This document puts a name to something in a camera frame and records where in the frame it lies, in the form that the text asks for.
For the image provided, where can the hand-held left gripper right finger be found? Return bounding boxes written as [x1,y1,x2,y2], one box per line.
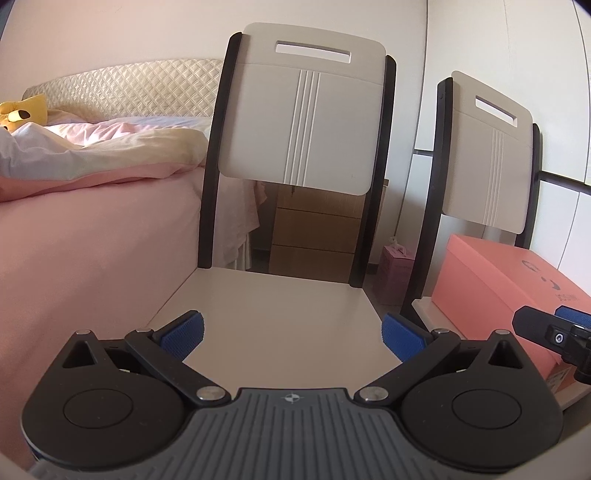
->
[355,313,532,409]

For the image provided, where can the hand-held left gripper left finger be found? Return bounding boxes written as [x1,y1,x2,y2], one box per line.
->
[60,310,232,409]

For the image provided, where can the small pink box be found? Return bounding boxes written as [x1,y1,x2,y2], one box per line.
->
[379,237,419,305]

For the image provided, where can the coral box lid with logo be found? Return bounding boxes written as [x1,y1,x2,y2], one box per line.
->
[431,233,591,370]

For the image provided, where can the wooden drawer cabinet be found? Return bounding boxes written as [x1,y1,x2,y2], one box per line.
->
[268,182,365,282]

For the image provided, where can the white wardrobe with black trim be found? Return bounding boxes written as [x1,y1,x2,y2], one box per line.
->
[416,0,591,296]

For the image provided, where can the yellow plush toy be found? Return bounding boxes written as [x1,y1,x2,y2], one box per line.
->
[0,95,49,132]

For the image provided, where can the white chair with black frame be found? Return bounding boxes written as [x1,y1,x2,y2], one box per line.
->
[401,70,591,409]
[145,22,402,402]

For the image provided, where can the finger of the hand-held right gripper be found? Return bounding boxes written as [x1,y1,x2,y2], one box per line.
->
[554,308,591,326]
[513,305,578,348]

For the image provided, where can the quilted cream headboard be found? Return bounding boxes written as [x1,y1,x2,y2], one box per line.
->
[21,58,227,121]

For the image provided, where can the bed with pink sheet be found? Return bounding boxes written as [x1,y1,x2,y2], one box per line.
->
[0,166,259,467]

